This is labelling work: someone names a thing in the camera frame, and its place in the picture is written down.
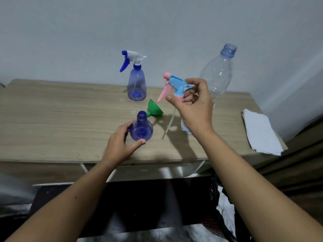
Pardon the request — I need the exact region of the clear plastic water bottle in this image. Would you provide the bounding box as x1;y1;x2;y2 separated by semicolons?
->
181;43;238;135

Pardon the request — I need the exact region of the crumpled white paper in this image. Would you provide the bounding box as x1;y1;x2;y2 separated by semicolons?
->
216;186;237;237

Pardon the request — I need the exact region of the round blue spray bottle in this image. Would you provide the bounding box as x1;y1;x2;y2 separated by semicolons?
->
130;111;154;142

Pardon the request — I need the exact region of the brown curtain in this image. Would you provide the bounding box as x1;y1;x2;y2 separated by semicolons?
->
255;121;323;225

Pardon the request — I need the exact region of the white blue trigger sprayer head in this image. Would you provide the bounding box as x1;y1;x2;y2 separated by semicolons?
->
119;50;147;73

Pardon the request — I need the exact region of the person's left hand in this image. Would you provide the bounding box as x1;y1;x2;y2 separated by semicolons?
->
102;120;146;167

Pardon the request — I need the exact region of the blue spray bottle body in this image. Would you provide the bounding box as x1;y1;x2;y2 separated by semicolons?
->
127;64;147;102

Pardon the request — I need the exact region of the person's right hand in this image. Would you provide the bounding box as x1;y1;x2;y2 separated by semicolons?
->
166;78;215;139

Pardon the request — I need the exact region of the stack of white paper sheets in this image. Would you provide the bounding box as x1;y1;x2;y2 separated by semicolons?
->
242;109;284;156

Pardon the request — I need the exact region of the pink and light blue spray head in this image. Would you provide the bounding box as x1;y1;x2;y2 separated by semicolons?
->
157;72;194;139

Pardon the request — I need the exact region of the black trash bin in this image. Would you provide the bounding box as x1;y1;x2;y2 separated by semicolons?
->
202;173;253;242

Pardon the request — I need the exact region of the person's right forearm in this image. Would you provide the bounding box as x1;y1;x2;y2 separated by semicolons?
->
199;131;323;242

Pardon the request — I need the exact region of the person's left forearm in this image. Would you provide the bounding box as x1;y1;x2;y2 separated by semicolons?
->
5;158;118;242

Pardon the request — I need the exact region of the green plastic funnel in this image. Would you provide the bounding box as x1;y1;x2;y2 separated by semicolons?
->
146;99;164;118

